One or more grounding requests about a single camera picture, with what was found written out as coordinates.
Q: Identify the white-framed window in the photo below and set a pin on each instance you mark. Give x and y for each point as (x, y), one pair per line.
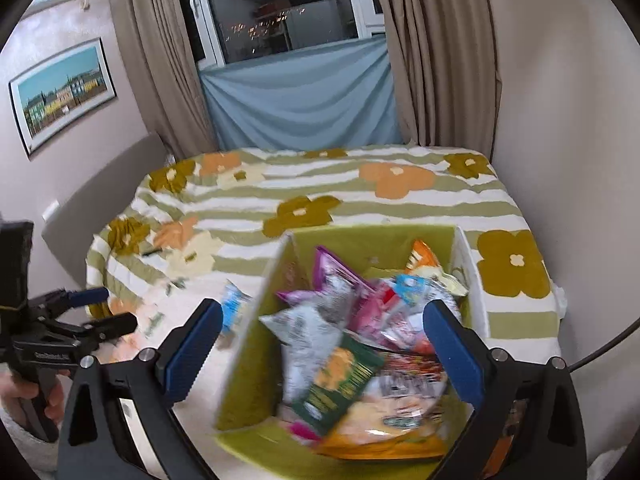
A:
(280, 5)

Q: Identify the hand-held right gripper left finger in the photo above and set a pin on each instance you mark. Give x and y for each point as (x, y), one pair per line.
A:
(192, 355)

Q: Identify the floral striped blanket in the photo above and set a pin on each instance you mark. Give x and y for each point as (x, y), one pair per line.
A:
(350, 185)

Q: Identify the framed wall picture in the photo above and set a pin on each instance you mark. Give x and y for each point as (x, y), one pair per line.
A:
(62, 92)

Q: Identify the blue cloth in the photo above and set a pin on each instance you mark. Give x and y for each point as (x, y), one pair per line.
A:
(300, 95)

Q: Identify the light blue snack packet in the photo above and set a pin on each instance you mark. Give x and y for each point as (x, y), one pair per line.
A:
(420, 287)

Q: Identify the purple snack packet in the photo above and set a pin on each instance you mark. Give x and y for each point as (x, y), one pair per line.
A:
(330, 275)

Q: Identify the person's left hand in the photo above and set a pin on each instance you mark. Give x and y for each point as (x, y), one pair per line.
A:
(14, 395)

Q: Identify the blue and white snack packet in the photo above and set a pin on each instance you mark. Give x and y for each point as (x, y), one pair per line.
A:
(235, 305)

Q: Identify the white wall switch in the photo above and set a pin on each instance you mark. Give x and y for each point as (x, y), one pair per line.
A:
(51, 210)

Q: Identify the grey newspaper-print snack packet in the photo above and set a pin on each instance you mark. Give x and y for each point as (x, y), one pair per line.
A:
(305, 340)

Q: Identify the red and grey snack packet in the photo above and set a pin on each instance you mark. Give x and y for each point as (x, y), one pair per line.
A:
(410, 375)

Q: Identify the beige curtain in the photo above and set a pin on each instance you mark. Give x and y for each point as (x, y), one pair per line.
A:
(160, 60)
(440, 60)

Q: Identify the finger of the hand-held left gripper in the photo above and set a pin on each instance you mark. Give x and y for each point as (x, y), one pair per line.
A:
(115, 324)
(90, 296)

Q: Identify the grey padded headboard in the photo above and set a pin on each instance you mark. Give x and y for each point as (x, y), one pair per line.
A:
(100, 195)

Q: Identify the green snack packet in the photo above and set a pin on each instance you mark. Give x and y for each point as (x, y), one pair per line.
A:
(335, 380)

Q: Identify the person's left forearm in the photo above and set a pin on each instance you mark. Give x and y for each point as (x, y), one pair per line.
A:
(20, 450)

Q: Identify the green cardboard box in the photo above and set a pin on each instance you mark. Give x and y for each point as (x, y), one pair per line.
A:
(380, 245)

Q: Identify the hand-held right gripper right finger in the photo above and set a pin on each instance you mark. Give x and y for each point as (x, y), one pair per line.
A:
(455, 355)

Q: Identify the pink snack packet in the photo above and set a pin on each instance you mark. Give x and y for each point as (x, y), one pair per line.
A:
(380, 315)

